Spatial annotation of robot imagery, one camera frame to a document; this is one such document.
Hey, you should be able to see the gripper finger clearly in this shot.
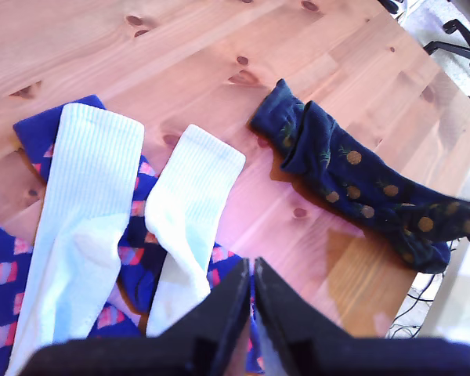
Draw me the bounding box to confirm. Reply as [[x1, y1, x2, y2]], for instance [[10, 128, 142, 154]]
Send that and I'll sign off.
[[253, 256, 350, 370], [156, 257, 252, 373]]

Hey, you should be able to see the white sock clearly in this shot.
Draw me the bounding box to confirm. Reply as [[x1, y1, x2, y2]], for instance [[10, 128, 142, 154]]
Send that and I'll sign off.
[[5, 102, 146, 376], [143, 124, 247, 338]]

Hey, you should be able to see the navy pineapple sock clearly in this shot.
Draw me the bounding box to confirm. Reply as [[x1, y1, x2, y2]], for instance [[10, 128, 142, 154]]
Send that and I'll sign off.
[[249, 78, 452, 274], [280, 99, 470, 251]]

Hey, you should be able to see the blue pink-patterned sock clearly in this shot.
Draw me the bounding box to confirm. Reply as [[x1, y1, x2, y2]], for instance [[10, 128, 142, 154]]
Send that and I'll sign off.
[[0, 213, 146, 376], [13, 94, 266, 375]]

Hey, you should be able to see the white table leg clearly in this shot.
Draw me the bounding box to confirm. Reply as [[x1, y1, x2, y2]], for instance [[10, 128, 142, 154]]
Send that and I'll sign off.
[[425, 219, 470, 338]]

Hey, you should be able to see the black office chair base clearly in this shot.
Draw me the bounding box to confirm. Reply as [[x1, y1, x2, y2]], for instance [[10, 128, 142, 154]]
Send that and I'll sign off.
[[422, 18, 470, 103]]

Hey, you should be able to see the black chair caster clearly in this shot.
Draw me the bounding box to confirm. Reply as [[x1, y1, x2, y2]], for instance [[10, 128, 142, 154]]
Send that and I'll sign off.
[[377, 0, 407, 16]]

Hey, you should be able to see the black floor cable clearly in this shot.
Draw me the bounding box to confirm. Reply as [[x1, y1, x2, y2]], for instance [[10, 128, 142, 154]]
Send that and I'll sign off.
[[387, 238, 455, 338]]

